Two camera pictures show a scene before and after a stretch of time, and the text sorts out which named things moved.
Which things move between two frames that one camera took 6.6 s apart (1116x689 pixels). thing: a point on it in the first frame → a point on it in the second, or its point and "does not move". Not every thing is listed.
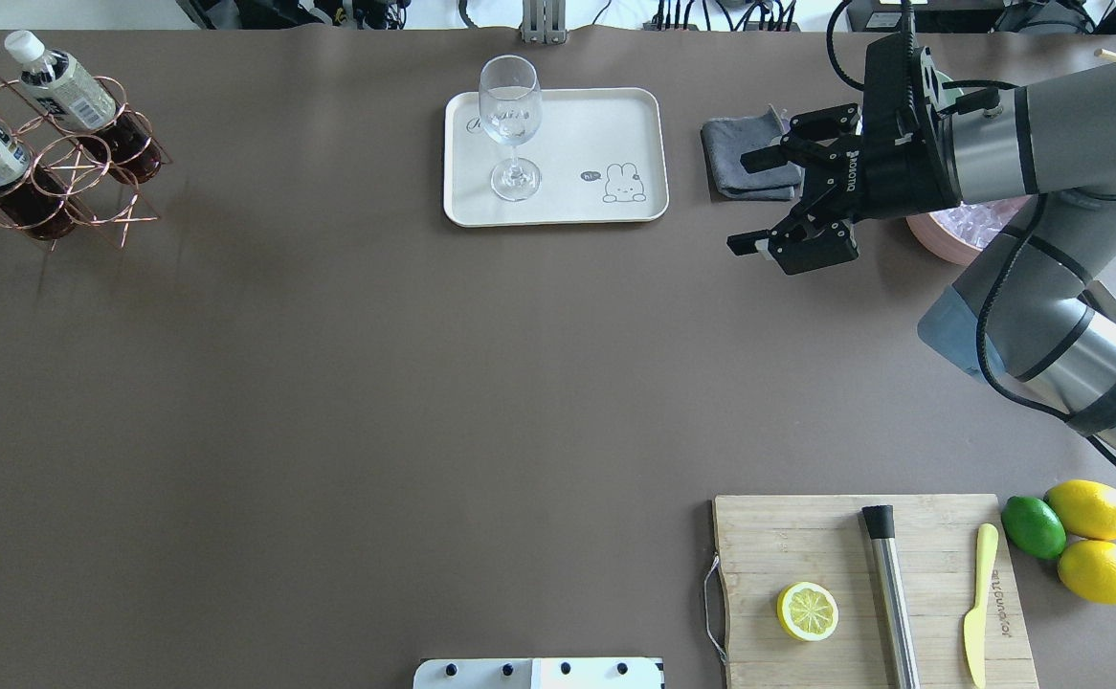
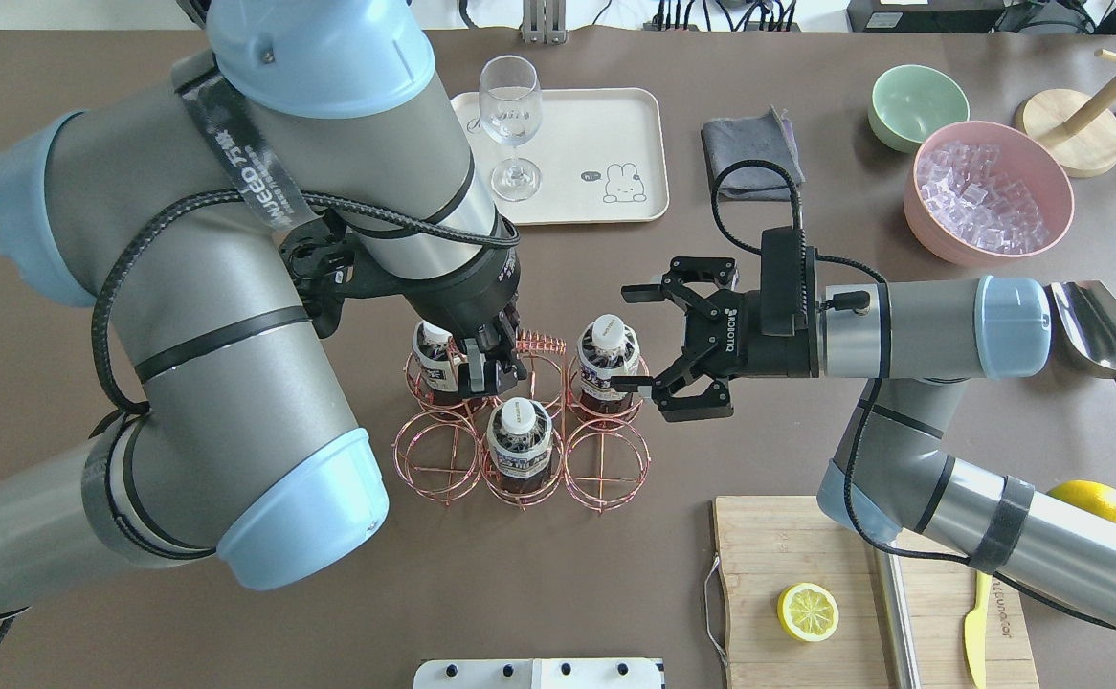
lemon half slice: [807, 611] does not move
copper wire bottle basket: [39, 163] → [571, 431]
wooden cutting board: [771, 543] does not move
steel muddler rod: [893, 596] does not move
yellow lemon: [1091, 510] does not move
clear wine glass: [510, 104] does not move
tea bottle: [64, 91] → [520, 437]
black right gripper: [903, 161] → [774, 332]
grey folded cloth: [726, 139] does not move
